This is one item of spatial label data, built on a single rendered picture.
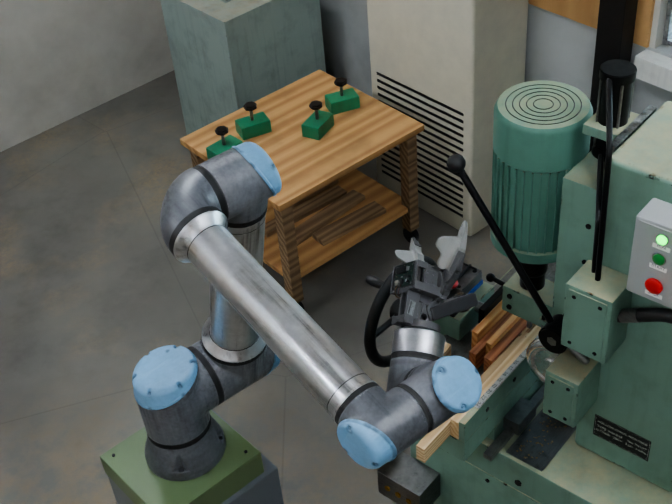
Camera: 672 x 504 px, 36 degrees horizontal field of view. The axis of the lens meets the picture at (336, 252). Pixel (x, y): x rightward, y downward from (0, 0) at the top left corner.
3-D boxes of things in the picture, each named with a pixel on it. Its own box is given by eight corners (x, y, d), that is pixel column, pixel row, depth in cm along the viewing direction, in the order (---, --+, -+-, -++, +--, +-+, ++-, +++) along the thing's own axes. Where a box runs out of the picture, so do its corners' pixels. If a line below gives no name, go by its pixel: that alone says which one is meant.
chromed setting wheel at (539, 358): (529, 368, 211) (532, 324, 203) (584, 394, 204) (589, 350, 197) (521, 376, 209) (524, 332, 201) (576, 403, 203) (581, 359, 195)
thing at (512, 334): (540, 310, 232) (541, 295, 229) (549, 314, 231) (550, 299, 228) (483, 371, 219) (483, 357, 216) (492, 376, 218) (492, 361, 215)
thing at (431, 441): (571, 290, 236) (572, 277, 234) (579, 293, 235) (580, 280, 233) (416, 458, 203) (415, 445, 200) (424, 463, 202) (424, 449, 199)
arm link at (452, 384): (446, 430, 159) (410, 437, 171) (498, 392, 165) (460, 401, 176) (414, 378, 160) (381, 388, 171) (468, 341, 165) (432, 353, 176)
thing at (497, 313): (511, 314, 232) (512, 288, 227) (517, 316, 231) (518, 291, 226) (471, 356, 223) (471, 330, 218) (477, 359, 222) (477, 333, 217)
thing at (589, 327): (581, 319, 193) (588, 258, 184) (626, 339, 189) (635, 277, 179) (558, 345, 189) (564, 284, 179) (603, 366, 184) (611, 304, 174)
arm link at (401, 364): (447, 430, 173) (420, 435, 182) (455, 358, 177) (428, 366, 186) (396, 419, 170) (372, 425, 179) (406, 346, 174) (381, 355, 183)
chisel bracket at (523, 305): (518, 296, 224) (520, 266, 218) (576, 322, 216) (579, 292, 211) (499, 315, 219) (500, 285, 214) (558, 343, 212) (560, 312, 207)
